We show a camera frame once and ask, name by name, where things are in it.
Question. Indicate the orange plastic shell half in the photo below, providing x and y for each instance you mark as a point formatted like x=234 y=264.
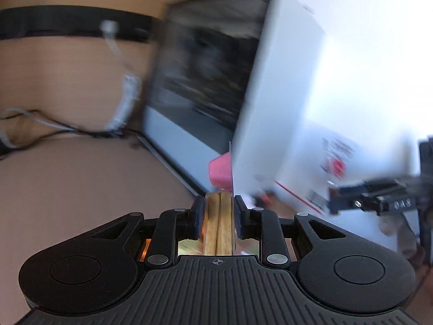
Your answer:
x=144 y=250

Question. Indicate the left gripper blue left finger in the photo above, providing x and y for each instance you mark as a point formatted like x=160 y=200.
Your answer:
x=171 y=227

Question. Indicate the white aigo computer case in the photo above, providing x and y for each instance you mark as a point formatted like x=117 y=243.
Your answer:
x=229 y=76

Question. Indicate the black wall power strip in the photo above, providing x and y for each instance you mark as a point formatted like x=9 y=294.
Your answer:
x=75 y=21

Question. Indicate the wooden sticks pack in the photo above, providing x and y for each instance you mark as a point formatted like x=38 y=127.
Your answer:
x=218 y=224

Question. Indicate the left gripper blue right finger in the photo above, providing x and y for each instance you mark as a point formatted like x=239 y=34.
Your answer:
x=263 y=226

